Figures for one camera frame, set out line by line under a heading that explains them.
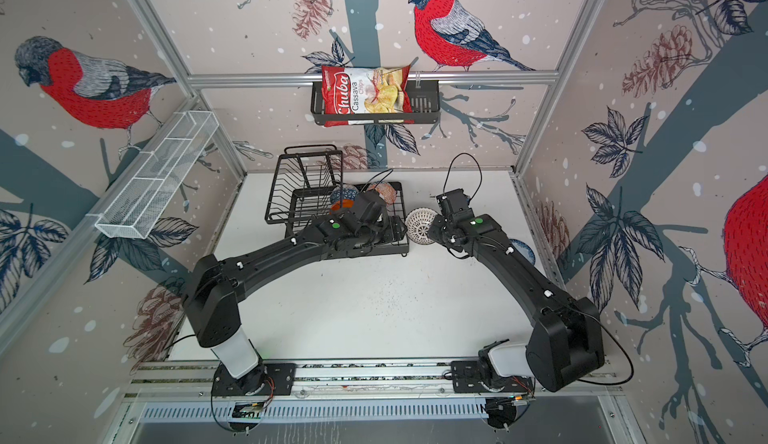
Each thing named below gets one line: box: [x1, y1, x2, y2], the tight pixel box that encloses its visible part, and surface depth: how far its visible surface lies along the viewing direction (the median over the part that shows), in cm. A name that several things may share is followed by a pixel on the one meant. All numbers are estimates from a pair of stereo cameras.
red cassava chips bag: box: [322, 65, 414, 127], surface depth 90 cm
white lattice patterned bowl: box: [405, 207, 437, 245], surface depth 87 cm
